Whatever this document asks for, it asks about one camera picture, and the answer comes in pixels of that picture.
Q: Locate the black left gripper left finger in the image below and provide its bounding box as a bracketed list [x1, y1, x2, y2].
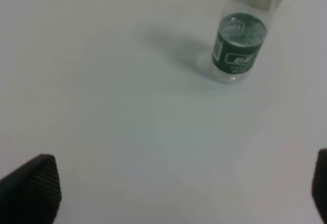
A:
[1, 154, 62, 223]

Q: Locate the clear plastic water bottle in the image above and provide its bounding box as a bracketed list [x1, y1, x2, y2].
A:
[212, 0, 276, 84]

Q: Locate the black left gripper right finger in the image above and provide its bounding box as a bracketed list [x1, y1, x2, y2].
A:
[312, 148, 327, 224]

